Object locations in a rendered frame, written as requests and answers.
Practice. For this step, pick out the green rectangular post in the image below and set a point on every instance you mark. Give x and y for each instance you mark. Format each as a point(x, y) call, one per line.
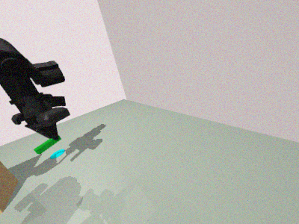
point(44, 146)

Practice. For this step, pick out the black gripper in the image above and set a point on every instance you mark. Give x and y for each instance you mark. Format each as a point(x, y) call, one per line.
point(34, 112)

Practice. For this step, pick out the cyan circle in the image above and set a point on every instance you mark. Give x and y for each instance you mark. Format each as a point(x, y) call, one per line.
point(57, 153)

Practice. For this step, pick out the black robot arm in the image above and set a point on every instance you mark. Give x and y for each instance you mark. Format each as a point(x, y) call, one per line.
point(16, 73)

